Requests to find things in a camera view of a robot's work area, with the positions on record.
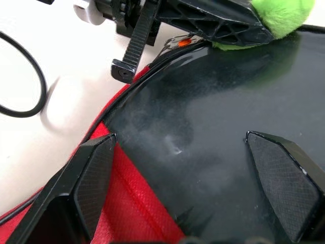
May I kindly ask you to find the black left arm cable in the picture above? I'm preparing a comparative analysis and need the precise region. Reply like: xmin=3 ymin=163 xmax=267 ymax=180
xmin=0 ymin=31 xmax=48 ymax=119

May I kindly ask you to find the black and red zip pouch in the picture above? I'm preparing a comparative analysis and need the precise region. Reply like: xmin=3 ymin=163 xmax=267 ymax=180
xmin=0 ymin=24 xmax=325 ymax=244

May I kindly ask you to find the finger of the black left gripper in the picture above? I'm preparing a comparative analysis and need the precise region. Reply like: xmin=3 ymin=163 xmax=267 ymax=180
xmin=157 ymin=0 xmax=275 ymax=48

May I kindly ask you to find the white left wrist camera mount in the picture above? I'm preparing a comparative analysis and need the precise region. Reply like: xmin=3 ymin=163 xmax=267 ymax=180
xmin=73 ymin=0 xmax=109 ymax=26

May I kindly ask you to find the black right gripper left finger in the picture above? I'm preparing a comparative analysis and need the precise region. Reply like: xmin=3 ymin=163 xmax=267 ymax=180
xmin=0 ymin=133 xmax=118 ymax=244

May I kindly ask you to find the green fuzzy zipper pull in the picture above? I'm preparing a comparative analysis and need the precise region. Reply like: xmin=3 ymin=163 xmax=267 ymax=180
xmin=212 ymin=0 xmax=315 ymax=53

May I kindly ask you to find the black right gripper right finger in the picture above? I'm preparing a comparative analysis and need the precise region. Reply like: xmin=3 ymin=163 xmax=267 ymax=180
xmin=245 ymin=131 xmax=325 ymax=244

